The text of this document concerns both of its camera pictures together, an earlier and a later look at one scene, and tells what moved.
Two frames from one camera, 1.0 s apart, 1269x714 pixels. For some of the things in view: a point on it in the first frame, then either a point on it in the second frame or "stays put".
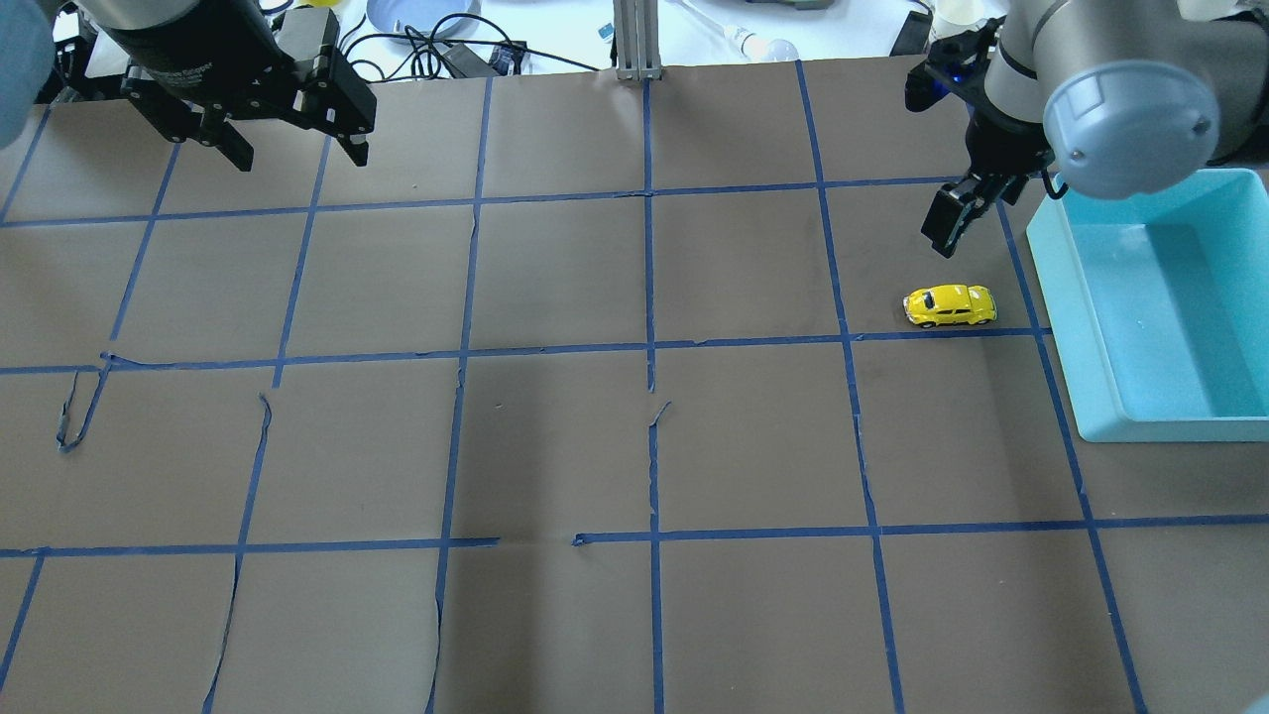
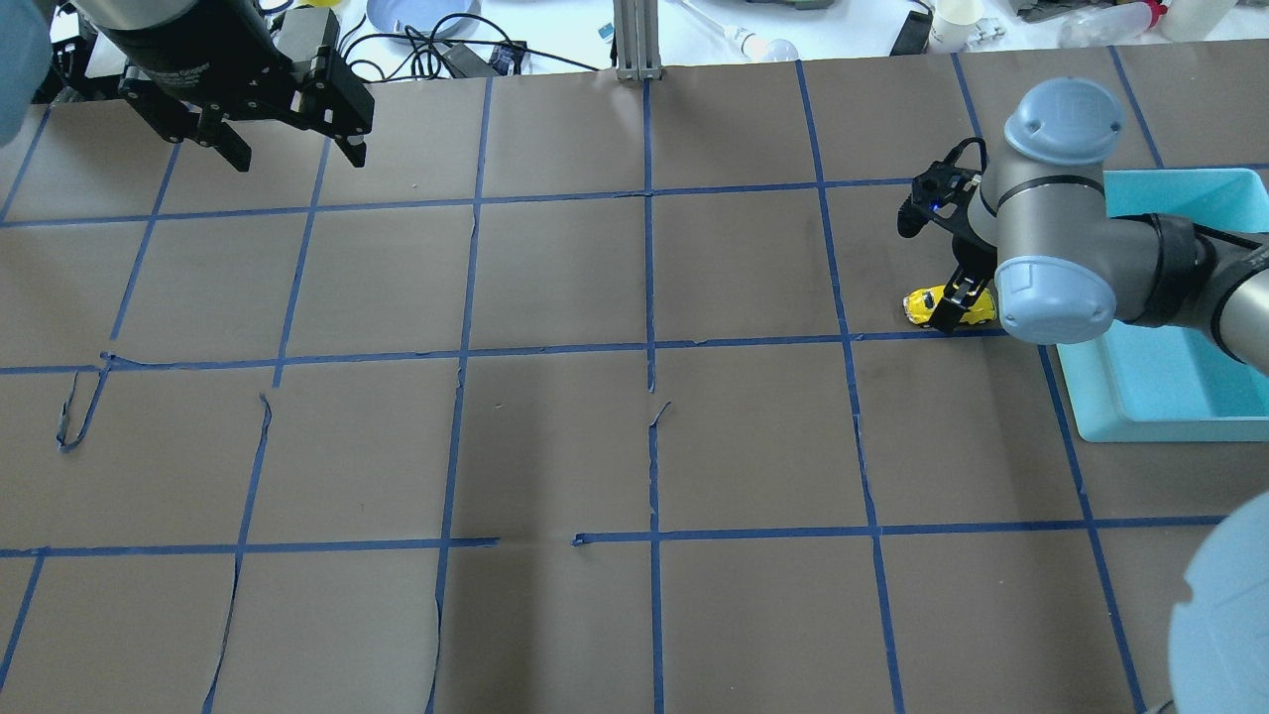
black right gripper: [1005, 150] → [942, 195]
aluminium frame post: [637, 40] stays put
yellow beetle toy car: [936, 305] stays put
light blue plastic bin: [1158, 306] stays put
